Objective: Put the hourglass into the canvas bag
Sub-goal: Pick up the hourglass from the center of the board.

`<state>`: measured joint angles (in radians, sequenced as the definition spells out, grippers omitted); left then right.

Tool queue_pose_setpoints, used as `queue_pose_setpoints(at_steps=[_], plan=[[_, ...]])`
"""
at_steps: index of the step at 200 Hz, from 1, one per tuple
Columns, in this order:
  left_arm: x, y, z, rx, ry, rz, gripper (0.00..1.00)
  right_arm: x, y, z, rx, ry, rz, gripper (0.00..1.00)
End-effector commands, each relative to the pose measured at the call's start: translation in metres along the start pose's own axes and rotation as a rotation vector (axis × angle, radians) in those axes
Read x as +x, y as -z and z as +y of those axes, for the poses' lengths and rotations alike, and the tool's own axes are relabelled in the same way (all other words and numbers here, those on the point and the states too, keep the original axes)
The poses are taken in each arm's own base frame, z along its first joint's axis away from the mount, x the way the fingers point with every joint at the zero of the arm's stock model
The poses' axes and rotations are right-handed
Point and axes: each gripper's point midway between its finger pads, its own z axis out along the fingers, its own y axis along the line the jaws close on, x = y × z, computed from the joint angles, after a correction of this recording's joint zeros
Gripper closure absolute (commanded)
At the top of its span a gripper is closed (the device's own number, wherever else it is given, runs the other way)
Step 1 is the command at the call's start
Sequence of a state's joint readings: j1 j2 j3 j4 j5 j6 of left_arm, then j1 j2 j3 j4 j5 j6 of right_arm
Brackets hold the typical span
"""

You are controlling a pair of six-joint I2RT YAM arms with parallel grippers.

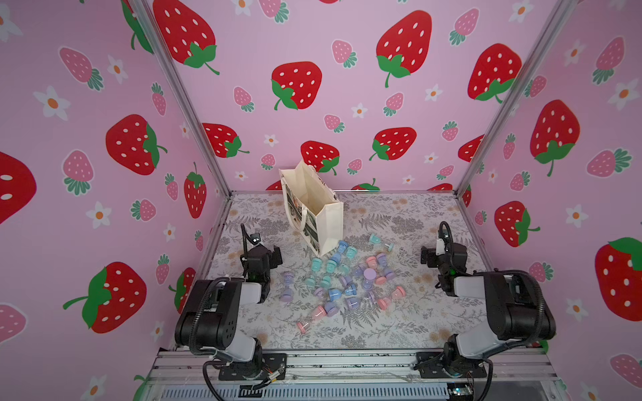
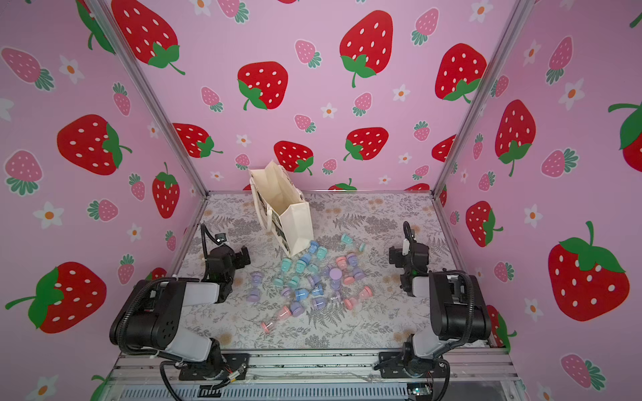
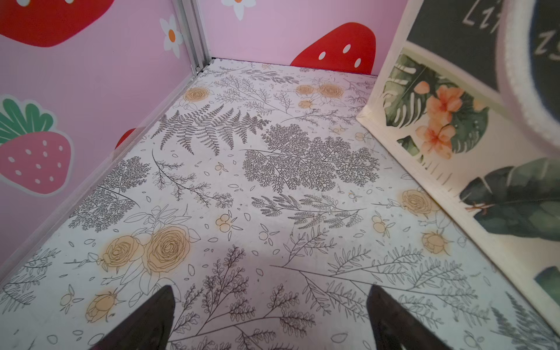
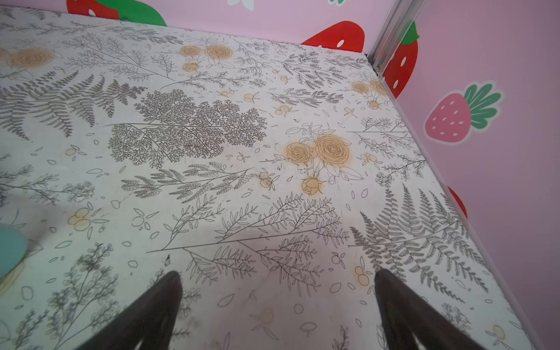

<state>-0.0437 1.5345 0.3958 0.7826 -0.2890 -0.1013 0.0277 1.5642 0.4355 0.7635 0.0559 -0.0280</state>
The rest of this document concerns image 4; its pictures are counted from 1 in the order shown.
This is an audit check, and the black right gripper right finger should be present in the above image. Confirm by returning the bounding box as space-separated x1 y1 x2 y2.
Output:
374 269 482 350

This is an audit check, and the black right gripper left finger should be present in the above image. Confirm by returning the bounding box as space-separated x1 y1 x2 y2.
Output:
79 271 183 349

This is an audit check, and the teal hourglass far right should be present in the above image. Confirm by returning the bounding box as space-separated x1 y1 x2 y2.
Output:
0 224 27 278

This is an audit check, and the silver corner frame post right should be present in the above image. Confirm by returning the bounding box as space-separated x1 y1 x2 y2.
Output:
367 0 426 76

